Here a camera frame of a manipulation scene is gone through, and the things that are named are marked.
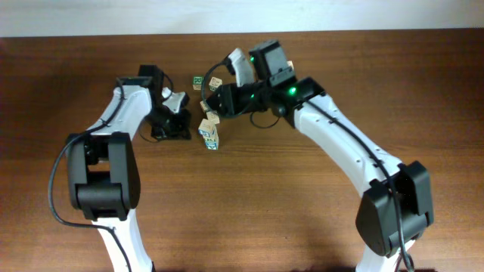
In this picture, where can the wooden block green R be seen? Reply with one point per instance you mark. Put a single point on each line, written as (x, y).
(197, 83)

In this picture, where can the wooden block blue H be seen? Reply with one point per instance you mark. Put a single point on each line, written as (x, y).
(213, 117)

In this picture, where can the wooden block green B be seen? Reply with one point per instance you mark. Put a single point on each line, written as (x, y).
(214, 83)

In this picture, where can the wooden block green edge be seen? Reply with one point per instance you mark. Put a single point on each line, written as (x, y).
(204, 106)

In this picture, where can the wooden block green V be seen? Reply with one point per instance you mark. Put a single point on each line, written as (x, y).
(212, 143)

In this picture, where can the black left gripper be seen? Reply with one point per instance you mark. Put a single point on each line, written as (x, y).
(182, 128)

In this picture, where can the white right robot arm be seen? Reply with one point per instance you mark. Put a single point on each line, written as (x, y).
(396, 200)

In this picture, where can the wooden block blue side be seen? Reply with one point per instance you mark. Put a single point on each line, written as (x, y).
(210, 136)

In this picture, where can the wooden block letter K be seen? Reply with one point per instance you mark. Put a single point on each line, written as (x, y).
(290, 64)

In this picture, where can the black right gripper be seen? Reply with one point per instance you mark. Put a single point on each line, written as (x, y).
(225, 103)

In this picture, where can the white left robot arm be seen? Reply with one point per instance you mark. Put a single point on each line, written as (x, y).
(102, 173)

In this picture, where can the wooden block letter S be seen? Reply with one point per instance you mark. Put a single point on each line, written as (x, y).
(206, 125)

